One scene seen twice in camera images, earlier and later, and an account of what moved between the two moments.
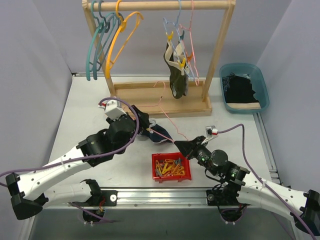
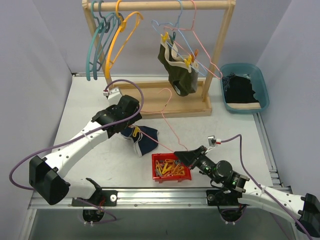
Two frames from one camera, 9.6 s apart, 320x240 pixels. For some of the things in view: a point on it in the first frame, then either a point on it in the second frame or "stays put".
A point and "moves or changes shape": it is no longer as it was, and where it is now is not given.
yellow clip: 182,64 to 187,61
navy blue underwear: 156,137 to 145,139
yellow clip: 170,36 to 164,37
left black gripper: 140,118 to 123,126
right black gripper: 193,146 to 196,159
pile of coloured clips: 169,167 stays put
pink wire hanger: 197,82 moves or changes shape
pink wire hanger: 160,105 to 161,112
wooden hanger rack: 151,97 stays put
